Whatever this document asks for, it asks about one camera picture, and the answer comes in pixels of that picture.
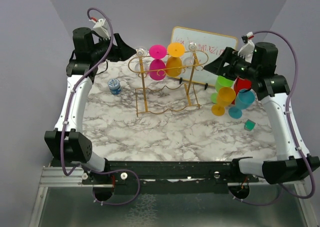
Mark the yellow wine glass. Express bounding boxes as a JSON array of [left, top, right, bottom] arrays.
[[211, 87, 236, 116]]

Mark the gold framed whiteboard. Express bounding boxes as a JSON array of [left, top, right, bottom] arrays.
[[171, 26, 238, 87]]

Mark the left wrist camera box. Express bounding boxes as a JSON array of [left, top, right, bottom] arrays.
[[90, 18, 110, 40]]

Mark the red wine glass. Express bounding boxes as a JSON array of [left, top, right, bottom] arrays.
[[233, 78, 252, 96]]

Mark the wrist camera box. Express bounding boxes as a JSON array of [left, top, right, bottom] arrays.
[[237, 31, 255, 59], [90, 18, 110, 40]]

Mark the clear wine glass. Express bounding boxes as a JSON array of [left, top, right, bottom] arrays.
[[134, 46, 149, 75], [182, 40, 199, 66]]

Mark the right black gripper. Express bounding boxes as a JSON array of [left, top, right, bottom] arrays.
[[204, 46, 259, 81]]

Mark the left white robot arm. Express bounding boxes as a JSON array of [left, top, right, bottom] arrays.
[[44, 27, 136, 185]]

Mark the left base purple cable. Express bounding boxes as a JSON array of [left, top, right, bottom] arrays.
[[91, 168, 141, 207]]

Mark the blue wine glass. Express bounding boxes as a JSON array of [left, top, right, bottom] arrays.
[[228, 88, 255, 119]]

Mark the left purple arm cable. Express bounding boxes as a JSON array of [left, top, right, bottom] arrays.
[[60, 7, 114, 176]]

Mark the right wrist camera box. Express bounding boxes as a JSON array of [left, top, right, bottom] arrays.
[[237, 31, 255, 59]]

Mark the pink wine glass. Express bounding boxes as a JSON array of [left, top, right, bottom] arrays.
[[149, 44, 167, 81]]

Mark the green wine glass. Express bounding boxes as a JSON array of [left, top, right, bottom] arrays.
[[210, 76, 234, 104]]

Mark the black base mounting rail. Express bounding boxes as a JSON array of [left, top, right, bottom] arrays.
[[82, 161, 259, 195]]

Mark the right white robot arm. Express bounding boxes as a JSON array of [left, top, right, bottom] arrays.
[[204, 42, 320, 185]]

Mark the teal green cube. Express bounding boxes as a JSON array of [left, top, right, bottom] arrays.
[[244, 119, 256, 132]]

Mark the back orange wine glass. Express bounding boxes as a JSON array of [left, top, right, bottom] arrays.
[[166, 42, 185, 77]]

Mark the blue patterned small jar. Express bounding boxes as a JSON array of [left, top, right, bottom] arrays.
[[107, 78, 122, 95]]

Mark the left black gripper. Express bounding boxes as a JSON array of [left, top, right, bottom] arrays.
[[89, 32, 136, 63]]

